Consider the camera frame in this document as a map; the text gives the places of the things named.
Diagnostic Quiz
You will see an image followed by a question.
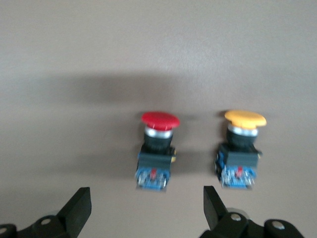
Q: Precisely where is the brown table cover sheet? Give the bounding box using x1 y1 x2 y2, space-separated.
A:
0 0 317 238

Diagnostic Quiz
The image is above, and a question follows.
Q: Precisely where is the red mushroom push button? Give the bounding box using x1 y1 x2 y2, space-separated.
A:
135 111 181 191

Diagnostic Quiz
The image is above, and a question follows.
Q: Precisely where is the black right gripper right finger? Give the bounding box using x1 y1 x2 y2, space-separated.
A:
200 185 264 238

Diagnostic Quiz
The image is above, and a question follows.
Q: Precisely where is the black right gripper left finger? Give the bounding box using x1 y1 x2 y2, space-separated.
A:
17 187 92 238

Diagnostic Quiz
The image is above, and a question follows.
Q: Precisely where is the yellow mushroom push button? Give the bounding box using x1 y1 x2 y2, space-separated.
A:
214 109 267 190

